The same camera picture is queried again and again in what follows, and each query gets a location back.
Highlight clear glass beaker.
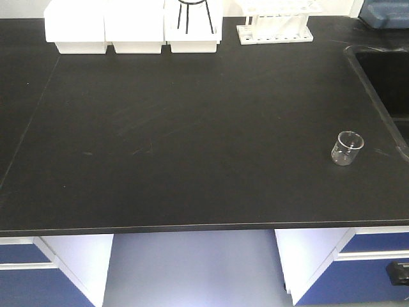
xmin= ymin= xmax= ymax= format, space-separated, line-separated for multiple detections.
xmin=330 ymin=130 xmax=364 ymax=166

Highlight black drawer handle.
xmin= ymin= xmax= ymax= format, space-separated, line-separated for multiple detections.
xmin=386 ymin=261 xmax=409 ymax=286

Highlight left white storage bin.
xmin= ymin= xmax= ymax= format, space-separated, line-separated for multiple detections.
xmin=43 ymin=1 xmax=108 ymax=54

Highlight white test tube rack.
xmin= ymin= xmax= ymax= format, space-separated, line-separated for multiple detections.
xmin=236 ymin=0 xmax=321 ymax=45

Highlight black wire tripod stand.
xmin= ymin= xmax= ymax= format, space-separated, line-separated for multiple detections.
xmin=177 ymin=0 xmax=214 ymax=35

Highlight white storage bin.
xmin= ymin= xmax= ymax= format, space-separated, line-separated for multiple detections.
xmin=104 ymin=1 xmax=166 ymax=54
xmin=43 ymin=1 xmax=108 ymax=54
xmin=164 ymin=1 xmax=223 ymax=53

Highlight middle white storage bin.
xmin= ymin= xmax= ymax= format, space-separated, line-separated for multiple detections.
xmin=104 ymin=1 xmax=166 ymax=54

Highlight left blue drawer cabinet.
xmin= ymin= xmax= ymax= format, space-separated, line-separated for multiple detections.
xmin=1 ymin=234 xmax=114 ymax=306

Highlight blue plastic drying rack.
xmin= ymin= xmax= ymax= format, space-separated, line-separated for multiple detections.
xmin=359 ymin=0 xmax=408 ymax=29

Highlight blue drawer cabinet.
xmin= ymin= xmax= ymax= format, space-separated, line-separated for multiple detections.
xmin=1 ymin=234 xmax=114 ymax=306
xmin=275 ymin=226 xmax=408 ymax=306

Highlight right blue drawer cabinet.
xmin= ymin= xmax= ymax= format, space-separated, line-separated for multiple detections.
xmin=275 ymin=226 xmax=408 ymax=306

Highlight black lab sink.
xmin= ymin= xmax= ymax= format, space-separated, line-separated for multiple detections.
xmin=344 ymin=45 xmax=408 ymax=161

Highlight right white storage bin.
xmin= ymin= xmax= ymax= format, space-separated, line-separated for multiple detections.
xmin=164 ymin=1 xmax=223 ymax=53

